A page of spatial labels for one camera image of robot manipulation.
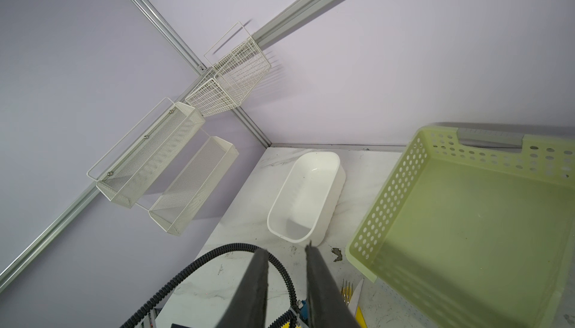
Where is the upper white mesh shelf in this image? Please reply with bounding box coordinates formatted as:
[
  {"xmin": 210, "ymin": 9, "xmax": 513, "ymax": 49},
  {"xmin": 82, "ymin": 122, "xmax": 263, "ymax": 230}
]
[{"xmin": 87, "ymin": 98, "xmax": 205, "ymax": 208}]

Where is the light green perforated basket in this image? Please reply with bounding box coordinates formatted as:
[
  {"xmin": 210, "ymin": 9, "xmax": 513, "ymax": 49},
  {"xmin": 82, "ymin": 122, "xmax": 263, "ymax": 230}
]
[{"xmin": 346, "ymin": 126, "xmax": 574, "ymax": 327}]

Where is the aluminium frame post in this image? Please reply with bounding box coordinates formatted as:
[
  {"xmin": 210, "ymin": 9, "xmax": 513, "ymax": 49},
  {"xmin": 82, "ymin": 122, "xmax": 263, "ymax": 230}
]
[{"xmin": 100, "ymin": 0, "xmax": 273, "ymax": 149}]

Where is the white plastic cutlery tub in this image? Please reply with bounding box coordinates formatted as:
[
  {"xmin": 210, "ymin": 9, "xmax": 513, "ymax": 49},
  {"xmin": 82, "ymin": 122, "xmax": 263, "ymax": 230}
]
[{"xmin": 267, "ymin": 151, "xmax": 346, "ymax": 247}]

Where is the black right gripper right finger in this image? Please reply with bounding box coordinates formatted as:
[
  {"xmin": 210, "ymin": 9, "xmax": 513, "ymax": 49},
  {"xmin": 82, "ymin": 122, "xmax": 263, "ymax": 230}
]
[{"xmin": 305, "ymin": 244, "xmax": 359, "ymax": 328}]

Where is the small dark debris piece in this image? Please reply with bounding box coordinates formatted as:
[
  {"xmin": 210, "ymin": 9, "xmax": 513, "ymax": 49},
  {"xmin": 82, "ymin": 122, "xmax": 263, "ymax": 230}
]
[{"xmin": 331, "ymin": 247, "xmax": 343, "ymax": 262}]

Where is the lower white mesh shelf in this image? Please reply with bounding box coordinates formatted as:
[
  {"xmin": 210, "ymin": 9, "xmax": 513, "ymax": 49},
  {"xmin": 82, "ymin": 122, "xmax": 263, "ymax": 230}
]
[{"xmin": 148, "ymin": 136, "xmax": 239, "ymax": 236}]

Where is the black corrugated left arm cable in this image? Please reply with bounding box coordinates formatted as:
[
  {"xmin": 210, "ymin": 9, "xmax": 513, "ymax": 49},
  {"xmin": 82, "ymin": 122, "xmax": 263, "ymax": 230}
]
[{"xmin": 118, "ymin": 242, "xmax": 301, "ymax": 328}]

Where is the fork with green handle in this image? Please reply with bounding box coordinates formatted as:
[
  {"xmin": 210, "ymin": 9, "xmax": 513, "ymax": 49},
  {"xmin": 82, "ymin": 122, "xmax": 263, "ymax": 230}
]
[{"xmin": 341, "ymin": 280, "xmax": 353, "ymax": 305}]

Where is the white mesh shelf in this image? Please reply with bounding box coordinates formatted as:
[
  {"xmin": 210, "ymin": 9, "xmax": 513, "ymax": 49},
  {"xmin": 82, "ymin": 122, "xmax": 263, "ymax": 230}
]
[
  {"xmin": 148, "ymin": 136, "xmax": 239, "ymax": 236},
  {"xmin": 87, "ymin": 98, "xmax": 205, "ymax": 208}
]

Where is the white wire wall basket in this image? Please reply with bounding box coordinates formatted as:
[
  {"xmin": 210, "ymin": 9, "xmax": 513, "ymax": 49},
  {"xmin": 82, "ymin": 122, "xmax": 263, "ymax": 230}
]
[{"xmin": 185, "ymin": 22, "xmax": 271, "ymax": 117}]

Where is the yellow paper napkin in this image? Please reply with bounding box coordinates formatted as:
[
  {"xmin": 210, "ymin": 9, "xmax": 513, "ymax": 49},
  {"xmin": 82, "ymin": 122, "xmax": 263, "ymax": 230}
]
[{"xmin": 355, "ymin": 307, "xmax": 367, "ymax": 328}]

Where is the knife with green handle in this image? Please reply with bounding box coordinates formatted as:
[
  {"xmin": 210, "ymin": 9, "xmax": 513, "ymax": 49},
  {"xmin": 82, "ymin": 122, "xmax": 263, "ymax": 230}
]
[{"xmin": 347, "ymin": 279, "xmax": 365, "ymax": 317}]

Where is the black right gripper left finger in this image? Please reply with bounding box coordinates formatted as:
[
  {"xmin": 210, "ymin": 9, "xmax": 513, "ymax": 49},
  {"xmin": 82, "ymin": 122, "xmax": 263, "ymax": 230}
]
[{"xmin": 217, "ymin": 249, "xmax": 269, "ymax": 327}]

